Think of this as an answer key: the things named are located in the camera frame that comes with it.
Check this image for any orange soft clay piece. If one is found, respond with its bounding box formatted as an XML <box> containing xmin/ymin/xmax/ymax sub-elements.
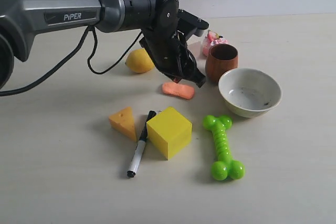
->
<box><xmin>162</xmin><ymin>82</ymin><xmax>195</xmax><ymax>100</ymax></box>

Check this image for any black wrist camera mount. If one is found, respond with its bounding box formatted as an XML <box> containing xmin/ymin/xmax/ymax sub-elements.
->
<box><xmin>177</xmin><ymin>9</ymin><xmax>209</xmax><ymax>40</ymax></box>

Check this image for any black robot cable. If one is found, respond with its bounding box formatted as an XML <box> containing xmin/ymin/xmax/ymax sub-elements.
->
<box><xmin>0</xmin><ymin>26</ymin><xmax>144</xmax><ymax>97</ymax></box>

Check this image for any white ceramic bowl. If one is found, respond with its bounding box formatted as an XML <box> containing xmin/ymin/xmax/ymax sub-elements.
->
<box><xmin>218</xmin><ymin>68</ymin><xmax>282</xmax><ymax>118</ymax></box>

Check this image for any brown wooden cup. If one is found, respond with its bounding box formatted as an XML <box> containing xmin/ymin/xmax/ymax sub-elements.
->
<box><xmin>205</xmin><ymin>44</ymin><xmax>238</xmax><ymax>84</ymax></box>

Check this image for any yellow cube block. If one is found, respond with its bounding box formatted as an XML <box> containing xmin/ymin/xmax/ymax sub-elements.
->
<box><xmin>146</xmin><ymin>106</ymin><xmax>192</xmax><ymax>160</ymax></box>

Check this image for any pink strawberry cake toy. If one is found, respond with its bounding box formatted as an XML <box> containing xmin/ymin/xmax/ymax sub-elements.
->
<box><xmin>201</xmin><ymin>30</ymin><xmax>228</xmax><ymax>57</ymax></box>

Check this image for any black white marker pen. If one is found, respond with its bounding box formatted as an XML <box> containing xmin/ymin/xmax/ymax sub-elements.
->
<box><xmin>127</xmin><ymin>111</ymin><xmax>156</xmax><ymax>178</ymax></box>

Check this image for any green bone dog toy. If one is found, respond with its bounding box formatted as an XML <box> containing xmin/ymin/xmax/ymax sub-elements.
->
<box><xmin>203</xmin><ymin>115</ymin><xmax>245</xmax><ymax>181</ymax></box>

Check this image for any yellow lemon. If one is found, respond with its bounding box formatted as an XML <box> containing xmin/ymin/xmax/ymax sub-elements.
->
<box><xmin>125</xmin><ymin>48</ymin><xmax>154</xmax><ymax>73</ymax></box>

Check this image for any orange cheese wedge toy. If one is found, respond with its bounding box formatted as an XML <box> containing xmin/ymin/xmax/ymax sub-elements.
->
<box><xmin>108</xmin><ymin>106</ymin><xmax>137</xmax><ymax>142</ymax></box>

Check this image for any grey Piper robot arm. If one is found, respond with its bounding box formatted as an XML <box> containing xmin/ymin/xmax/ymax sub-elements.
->
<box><xmin>1</xmin><ymin>0</ymin><xmax>209</xmax><ymax>87</ymax></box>

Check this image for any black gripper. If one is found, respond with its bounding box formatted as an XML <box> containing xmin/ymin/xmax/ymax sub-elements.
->
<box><xmin>140</xmin><ymin>30</ymin><xmax>206</xmax><ymax>88</ymax></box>

